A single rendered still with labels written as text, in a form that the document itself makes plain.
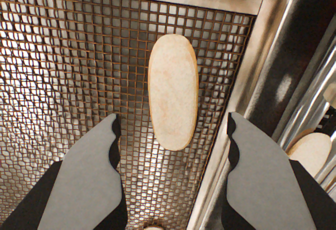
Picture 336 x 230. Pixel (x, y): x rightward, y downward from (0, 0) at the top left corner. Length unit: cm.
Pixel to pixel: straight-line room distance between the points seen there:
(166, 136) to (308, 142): 15
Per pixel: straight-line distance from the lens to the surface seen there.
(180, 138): 15
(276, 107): 24
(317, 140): 23
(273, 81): 23
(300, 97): 20
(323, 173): 28
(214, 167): 19
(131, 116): 16
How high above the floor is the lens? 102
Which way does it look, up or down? 61 degrees down
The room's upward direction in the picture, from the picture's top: 157 degrees counter-clockwise
